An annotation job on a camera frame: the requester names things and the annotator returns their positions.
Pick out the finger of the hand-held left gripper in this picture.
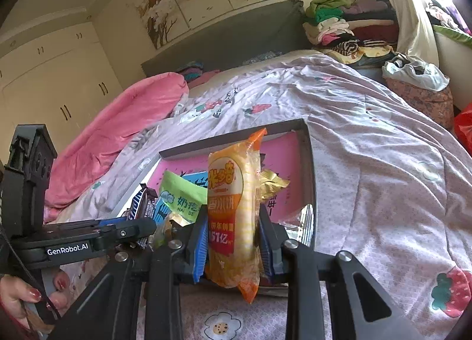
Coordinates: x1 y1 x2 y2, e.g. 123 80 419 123
99 216 157 248

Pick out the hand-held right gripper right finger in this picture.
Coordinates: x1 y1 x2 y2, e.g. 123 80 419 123
258 205 425 340

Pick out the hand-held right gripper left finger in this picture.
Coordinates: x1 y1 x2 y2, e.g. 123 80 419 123
48 215 209 340

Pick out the blue cookie packet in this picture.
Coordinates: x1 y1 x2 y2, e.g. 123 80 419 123
125 183 159 248

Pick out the orange rice cracker packet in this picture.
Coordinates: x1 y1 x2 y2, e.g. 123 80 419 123
204 127 268 304

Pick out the gold yellow snack packet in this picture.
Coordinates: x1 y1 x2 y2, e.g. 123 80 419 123
258 168 291 202

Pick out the dark cardboard box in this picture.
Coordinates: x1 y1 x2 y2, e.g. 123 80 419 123
111 118 316 252

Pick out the person's left hand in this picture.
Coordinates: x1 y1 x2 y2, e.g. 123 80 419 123
0 274 69 333

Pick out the pale yellow snack packet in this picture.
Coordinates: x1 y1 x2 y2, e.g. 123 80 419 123
153 213 189 248

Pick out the shiny clear snack wrapper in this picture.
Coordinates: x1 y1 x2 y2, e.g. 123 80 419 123
278 203 315 250

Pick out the light green snack packet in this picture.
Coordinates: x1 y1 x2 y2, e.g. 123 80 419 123
158 170 209 224

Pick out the pink quilt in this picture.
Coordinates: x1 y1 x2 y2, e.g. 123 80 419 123
43 72 189 223

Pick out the cream wardrobe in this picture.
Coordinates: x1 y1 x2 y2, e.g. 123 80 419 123
0 21 124 164

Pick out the floral print blanket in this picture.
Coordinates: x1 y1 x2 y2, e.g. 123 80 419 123
44 54 472 340

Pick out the colourful folded garment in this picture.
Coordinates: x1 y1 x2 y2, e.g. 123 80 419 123
176 61 222 86

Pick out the beige bed sheet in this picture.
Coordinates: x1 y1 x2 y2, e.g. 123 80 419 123
188 50 325 101

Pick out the dark patterned cloth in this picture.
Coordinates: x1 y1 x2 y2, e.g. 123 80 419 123
245 50 283 66

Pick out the floral fabric bag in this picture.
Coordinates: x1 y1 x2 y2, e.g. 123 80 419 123
387 78 455 130

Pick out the dark grey headboard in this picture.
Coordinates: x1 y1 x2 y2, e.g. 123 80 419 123
141 0 314 77

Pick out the red plastic bag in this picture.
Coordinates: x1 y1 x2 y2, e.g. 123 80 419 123
453 102 472 158

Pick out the white plastic bag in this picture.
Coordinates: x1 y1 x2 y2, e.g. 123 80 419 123
381 53 450 92

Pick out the pile of folded clothes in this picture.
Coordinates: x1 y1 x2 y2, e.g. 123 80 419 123
302 0 401 66

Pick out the cream curtain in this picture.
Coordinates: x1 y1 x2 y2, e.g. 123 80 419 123
371 0 439 68

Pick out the floral patterned cloth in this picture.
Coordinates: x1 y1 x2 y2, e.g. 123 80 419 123
424 0 472 35

